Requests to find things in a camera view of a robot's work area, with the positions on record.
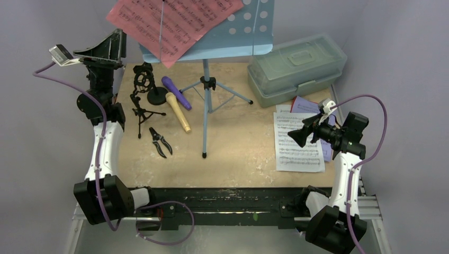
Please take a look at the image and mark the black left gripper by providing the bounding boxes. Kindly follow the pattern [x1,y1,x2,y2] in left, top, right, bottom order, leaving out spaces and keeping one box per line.
[73,29,126,106]

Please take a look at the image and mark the lavender sheet music page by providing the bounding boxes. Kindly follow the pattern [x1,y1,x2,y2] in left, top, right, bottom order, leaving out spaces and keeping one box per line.
[290,96,333,162]

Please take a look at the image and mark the black tripod microphone stand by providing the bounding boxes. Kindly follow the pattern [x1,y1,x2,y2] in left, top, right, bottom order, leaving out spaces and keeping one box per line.
[130,68,167,140]

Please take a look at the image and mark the pink sheet music page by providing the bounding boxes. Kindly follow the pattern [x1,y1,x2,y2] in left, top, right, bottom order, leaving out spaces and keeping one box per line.
[106,1,244,68]

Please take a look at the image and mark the purple toy microphone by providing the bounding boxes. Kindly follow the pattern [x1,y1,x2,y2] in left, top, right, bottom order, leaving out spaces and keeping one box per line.
[161,76,192,111]

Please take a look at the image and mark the light blue music stand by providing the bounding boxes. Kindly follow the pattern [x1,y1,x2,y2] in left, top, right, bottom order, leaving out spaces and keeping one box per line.
[138,0,275,159]

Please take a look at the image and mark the black round-base microphone stand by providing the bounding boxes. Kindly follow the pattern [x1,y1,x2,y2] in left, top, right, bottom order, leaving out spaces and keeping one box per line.
[132,62,168,105]

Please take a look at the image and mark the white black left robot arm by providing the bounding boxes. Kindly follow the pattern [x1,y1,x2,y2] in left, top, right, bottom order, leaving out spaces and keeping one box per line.
[74,29,158,225]

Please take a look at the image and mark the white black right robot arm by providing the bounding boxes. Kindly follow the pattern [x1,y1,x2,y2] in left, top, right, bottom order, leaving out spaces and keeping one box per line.
[288,112,369,253]

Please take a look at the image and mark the translucent green storage box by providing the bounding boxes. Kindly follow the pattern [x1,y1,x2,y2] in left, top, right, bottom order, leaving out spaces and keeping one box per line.
[247,33,347,108]

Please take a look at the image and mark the black pliers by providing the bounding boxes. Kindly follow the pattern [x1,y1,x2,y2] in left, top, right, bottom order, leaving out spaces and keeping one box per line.
[149,126,174,159]

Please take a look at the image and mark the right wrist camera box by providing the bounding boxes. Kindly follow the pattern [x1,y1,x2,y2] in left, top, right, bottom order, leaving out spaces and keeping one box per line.
[318,98,337,124]

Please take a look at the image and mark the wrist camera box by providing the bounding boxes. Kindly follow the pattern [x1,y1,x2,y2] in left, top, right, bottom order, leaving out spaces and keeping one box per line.
[318,98,337,124]
[49,44,81,67]

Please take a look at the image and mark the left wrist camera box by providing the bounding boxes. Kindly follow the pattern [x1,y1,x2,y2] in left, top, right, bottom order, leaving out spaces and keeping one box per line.
[49,44,81,67]

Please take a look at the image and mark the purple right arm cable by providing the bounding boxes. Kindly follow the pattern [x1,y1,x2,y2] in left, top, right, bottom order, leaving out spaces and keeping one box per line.
[328,94,388,254]

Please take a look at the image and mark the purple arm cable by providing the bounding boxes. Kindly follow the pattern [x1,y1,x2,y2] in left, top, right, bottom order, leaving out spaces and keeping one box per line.
[32,61,122,232]
[328,94,388,254]

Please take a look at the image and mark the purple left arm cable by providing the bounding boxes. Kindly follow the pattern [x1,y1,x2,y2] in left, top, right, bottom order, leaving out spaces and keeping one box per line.
[32,61,122,232]

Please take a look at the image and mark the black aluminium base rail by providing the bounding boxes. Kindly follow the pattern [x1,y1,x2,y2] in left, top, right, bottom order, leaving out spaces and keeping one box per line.
[121,187,310,232]

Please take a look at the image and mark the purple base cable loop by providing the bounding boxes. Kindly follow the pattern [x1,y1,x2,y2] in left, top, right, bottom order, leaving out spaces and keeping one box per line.
[134,201,196,246]

